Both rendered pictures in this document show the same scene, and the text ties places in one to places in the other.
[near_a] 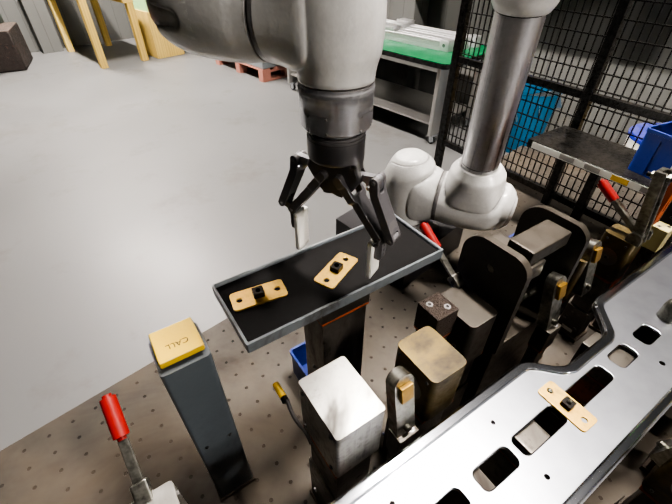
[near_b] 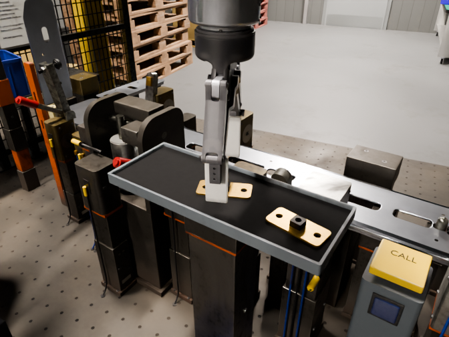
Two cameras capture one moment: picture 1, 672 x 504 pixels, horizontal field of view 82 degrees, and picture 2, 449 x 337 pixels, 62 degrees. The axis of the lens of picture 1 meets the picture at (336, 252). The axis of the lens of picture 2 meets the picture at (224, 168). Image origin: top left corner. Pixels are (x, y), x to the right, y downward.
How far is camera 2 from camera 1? 0.80 m
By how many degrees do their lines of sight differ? 86
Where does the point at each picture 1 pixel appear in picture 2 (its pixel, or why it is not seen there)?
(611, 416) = not seen: hidden behind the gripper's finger
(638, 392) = (198, 137)
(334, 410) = (335, 188)
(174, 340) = (403, 260)
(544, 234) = (137, 101)
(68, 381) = not seen: outside the picture
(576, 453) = (250, 154)
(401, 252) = (175, 162)
